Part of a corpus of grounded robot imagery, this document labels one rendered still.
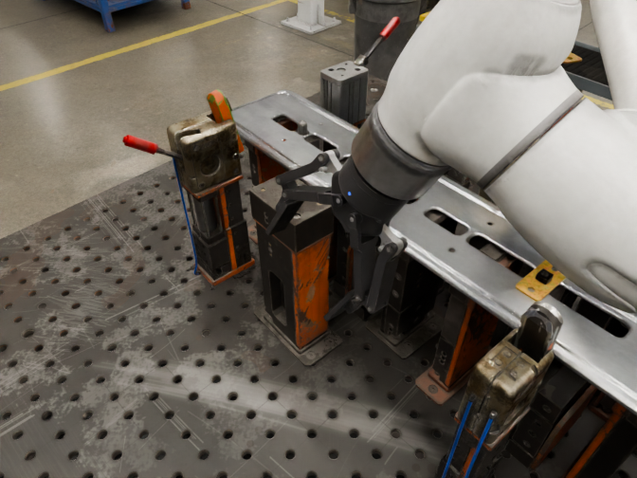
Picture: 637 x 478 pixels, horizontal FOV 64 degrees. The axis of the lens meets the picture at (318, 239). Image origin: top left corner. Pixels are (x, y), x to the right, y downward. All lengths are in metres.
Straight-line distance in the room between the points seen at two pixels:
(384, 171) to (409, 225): 0.36
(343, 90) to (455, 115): 0.72
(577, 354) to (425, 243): 0.25
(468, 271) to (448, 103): 0.40
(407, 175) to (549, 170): 0.13
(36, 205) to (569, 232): 2.59
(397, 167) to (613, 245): 0.18
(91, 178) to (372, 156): 2.48
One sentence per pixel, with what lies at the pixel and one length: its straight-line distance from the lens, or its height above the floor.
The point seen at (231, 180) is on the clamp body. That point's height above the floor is 0.94.
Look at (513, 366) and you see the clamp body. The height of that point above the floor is 1.04.
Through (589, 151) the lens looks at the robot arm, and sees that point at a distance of 0.40.
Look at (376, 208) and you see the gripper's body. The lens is 0.51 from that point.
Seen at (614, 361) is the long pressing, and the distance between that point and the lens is 0.73.
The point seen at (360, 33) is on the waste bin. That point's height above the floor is 0.30.
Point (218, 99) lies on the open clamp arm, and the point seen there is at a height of 1.10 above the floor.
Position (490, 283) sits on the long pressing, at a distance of 0.75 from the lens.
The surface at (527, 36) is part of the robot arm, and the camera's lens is 0.39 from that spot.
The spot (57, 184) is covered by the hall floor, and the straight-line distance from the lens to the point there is 2.90.
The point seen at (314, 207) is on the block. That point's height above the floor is 1.03.
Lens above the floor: 1.52
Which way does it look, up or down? 42 degrees down
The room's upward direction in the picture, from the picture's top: straight up
